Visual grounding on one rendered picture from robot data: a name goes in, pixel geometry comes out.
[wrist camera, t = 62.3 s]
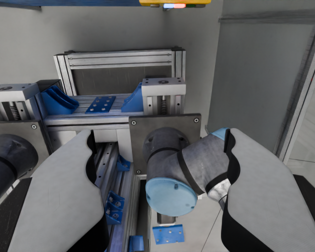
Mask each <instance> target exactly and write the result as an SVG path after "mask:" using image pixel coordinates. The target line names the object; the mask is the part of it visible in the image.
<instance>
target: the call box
mask: <svg viewBox="0 0 315 252"><path fill-rule="evenodd" d="M139 3H140V4H141V5H142V6H150V4H159V6H164V5H165V4H174V5H175V4H184V5H186V4H195V5H196V4H205V5H207V4H210V3H211V0H139Z"/></svg>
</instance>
